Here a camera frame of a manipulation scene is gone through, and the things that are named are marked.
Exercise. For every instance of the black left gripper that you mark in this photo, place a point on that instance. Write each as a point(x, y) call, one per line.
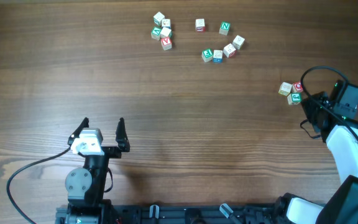
point(110, 150)

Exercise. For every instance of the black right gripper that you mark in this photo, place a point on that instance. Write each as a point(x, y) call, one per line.
point(306, 105)

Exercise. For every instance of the green J letter block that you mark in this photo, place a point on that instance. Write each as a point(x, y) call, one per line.
point(294, 98)

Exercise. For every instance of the red letter wooden block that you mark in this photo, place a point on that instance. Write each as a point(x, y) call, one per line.
point(296, 87)

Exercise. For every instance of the yellow side picture block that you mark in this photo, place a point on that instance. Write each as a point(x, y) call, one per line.
point(285, 89)

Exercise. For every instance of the yellow edged picture block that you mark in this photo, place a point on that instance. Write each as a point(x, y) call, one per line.
point(238, 42)

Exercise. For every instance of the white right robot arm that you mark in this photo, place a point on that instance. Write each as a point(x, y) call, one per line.
point(342, 142)

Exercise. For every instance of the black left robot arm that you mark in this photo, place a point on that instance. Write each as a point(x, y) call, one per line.
point(86, 185)

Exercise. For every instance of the red V letter block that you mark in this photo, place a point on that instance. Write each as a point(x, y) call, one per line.
point(166, 43)

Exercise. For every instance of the green A letter block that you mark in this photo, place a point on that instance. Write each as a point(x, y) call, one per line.
point(155, 33)

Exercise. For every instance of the green Z side block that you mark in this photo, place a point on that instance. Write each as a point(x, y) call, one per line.
point(165, 32)

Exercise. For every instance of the snail picture blue block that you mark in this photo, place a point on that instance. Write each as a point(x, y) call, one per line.
point(217, 56)

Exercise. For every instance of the block with blue side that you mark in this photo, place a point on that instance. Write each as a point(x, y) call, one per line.
point(166, 23)

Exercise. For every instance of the plain top far-left block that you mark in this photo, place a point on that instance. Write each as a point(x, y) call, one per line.
point(158, 17)

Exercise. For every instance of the green E letter block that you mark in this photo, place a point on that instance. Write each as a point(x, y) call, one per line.
point(207, 55)

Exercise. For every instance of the green N letter block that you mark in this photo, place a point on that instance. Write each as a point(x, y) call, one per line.
point(224, 28)

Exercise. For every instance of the block with red side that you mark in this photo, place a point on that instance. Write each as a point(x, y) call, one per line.
point(200, 25)

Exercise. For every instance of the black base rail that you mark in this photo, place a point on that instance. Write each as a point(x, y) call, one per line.
point(182, 214)

